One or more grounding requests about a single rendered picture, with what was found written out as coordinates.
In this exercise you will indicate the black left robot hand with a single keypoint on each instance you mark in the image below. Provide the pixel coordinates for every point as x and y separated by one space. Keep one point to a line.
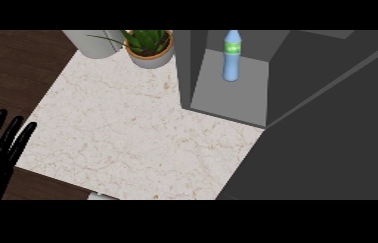
10 143

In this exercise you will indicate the dark grey cabinet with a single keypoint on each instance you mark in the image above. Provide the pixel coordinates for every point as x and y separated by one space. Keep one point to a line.
230 87

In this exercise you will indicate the blue water bottle green label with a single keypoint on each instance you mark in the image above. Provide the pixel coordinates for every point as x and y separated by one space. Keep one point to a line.
230 61

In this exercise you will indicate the dark grey cabinet door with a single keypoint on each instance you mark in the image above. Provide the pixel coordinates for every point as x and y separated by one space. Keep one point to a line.
314 147

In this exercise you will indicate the small pale grey object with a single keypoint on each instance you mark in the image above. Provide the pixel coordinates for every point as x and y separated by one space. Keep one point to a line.
100 196

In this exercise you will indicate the pale grey cylindrical appliance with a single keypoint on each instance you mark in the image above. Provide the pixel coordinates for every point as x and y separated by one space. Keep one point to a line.
96 43

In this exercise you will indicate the green potted plant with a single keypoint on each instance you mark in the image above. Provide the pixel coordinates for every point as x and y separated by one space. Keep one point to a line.
149 48

